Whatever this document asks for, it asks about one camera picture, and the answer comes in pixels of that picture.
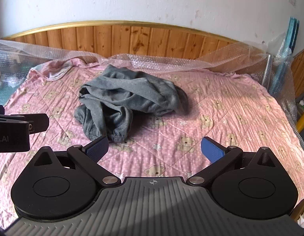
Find grey pants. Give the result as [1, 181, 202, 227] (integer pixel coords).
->
[73, 64, 189, 143]

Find pink bear print quilt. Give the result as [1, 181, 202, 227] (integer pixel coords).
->
[0, 55, 304, 224]

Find wooden headboard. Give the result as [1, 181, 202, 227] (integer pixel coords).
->
[1, 20, 268, 62]

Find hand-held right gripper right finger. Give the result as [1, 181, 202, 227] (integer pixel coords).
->
[187, 136, 278, 186]

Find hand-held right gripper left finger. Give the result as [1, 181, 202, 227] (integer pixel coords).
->
[28, 136, 118, 187]

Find clear bubble wrap sheet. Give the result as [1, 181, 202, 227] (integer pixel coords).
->
[0, 38, 301, 138]

